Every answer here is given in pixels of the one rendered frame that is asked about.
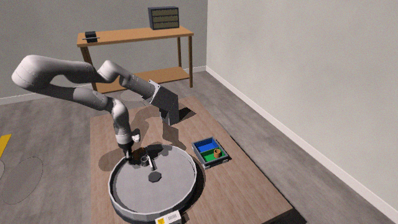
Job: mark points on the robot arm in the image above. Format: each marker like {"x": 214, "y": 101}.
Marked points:
{"x": 36, "y": 72}

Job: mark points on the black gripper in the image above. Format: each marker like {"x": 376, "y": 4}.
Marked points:
{"x": 127, "y": 151}

